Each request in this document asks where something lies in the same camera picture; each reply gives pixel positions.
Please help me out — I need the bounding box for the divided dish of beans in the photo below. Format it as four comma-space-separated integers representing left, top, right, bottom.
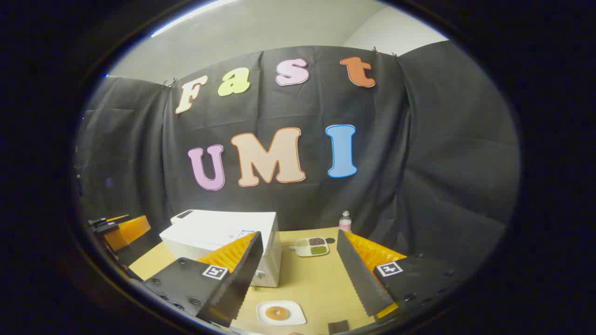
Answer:
290, 236, 330, 257

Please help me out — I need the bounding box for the black backdrop cloth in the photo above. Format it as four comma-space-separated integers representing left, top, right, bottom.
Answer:
74, 41, 521, 280

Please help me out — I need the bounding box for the white microwave oven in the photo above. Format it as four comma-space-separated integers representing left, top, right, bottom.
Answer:
159, 209, 283, 288

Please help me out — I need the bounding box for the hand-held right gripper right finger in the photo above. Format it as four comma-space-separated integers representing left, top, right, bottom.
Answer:
336, 229, 461, 320

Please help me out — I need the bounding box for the sugared ring doughnut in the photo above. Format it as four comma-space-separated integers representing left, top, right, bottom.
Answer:
264, 306, 291, 322

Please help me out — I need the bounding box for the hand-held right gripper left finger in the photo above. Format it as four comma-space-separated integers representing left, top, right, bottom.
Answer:
142, 231, 264, 327

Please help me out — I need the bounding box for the white square plate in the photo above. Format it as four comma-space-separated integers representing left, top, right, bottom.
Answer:
256, 300, 307, 326

